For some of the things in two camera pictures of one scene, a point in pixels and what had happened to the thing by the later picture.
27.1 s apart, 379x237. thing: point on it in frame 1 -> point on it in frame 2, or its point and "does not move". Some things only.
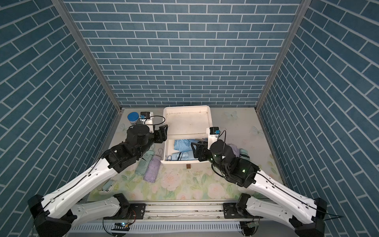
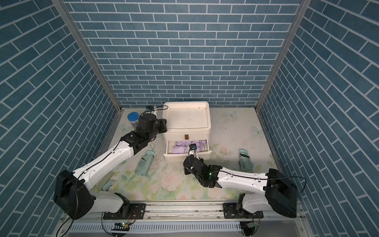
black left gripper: (161, 132) -> (163, 126)
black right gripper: (202, 146) -> (187, 171)
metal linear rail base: (170, 217) does not move
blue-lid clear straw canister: (133, 118) does not move
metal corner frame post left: (65, 11) does not move
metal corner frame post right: (304, 6) does not move
